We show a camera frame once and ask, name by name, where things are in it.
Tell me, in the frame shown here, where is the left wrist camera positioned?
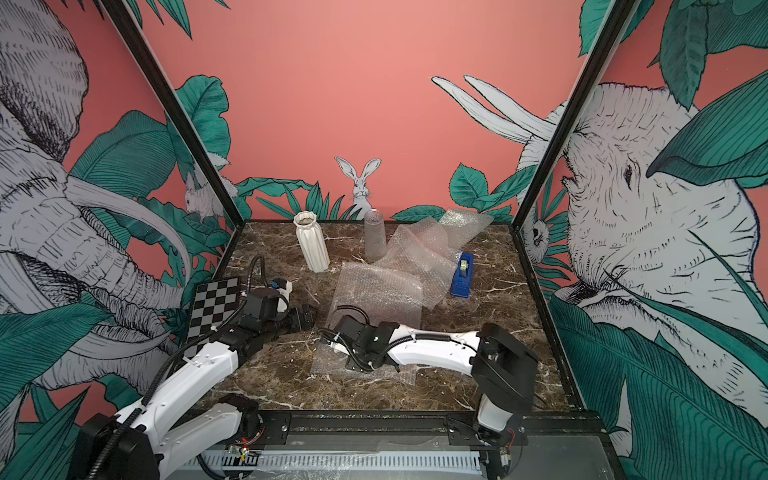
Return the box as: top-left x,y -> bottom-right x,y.
270,278 -> 293,300

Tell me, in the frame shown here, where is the rear bubble wrap pile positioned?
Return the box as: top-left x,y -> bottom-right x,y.
375,209 -> 493,309

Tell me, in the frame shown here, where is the blue tape dispenser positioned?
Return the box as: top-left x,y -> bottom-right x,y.
450,252 -> 474,298

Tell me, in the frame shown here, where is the white slotted cable duct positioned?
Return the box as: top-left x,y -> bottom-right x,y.
202,450 -> 485,475

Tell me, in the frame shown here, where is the bubble wrap sheet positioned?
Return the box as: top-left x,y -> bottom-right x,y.
310,262 -> 423,385

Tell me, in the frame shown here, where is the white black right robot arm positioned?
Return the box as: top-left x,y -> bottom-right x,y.
321,315 -> 538,447

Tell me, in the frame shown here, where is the clear textured glass vase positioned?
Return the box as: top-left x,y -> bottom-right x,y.
364,209 -> 387,263

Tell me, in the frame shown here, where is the black white checkerboard card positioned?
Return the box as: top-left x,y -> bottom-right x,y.
186,277 -> 242,343

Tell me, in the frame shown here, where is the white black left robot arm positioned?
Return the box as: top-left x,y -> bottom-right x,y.
66,283 -> 317,479

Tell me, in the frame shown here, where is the tall white ribbed vase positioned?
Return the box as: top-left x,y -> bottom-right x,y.
293,211 -> 330,273

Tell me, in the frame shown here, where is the black front mounting rail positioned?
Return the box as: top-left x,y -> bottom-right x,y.
250,410 -> 609,449

